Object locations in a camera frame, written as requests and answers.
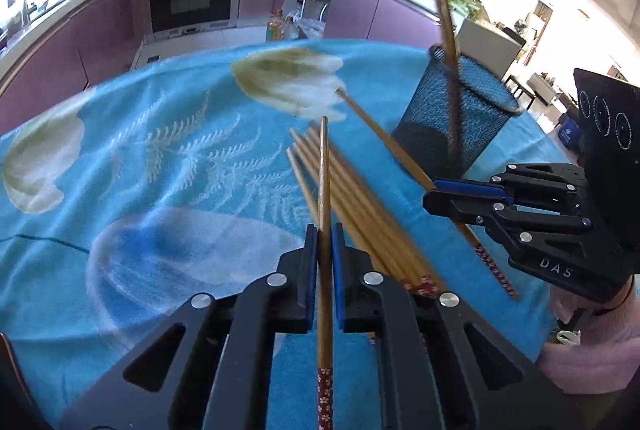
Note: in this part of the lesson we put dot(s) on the purple base cabinets with sink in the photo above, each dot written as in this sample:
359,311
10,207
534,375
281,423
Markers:
75,45

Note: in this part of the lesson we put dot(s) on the blue shopping bag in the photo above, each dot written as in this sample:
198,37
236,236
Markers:
569,135

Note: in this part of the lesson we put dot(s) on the bundle of bamboo chopsticks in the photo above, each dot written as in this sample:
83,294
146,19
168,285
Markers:
360,230

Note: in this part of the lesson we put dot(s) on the dark cooking oil bottle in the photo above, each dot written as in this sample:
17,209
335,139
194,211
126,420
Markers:
290,30

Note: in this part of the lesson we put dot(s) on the yellow cooking oil bottle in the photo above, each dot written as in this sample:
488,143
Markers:
273,28

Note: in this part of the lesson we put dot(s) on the clear plastic bag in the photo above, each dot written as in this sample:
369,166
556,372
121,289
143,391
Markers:
310,25

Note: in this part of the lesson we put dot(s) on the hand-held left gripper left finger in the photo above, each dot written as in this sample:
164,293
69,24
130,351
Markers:
313,280

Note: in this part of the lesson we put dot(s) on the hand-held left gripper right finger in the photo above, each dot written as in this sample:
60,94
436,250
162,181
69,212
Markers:
340,280

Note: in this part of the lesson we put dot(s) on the blue floral tablecloth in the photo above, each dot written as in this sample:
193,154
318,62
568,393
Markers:
150,160

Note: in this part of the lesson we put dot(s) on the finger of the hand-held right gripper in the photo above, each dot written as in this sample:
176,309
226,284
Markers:
460,207
470,185

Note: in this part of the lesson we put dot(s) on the dark wooden object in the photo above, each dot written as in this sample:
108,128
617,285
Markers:
15,390

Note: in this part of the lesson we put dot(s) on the black mesh holder cup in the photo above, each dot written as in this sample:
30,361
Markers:
480,110

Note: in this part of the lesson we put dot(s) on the purple peninsula base cabinets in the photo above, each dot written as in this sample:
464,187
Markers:
360,10

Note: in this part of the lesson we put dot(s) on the black bar stool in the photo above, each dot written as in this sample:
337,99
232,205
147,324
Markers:
517,83

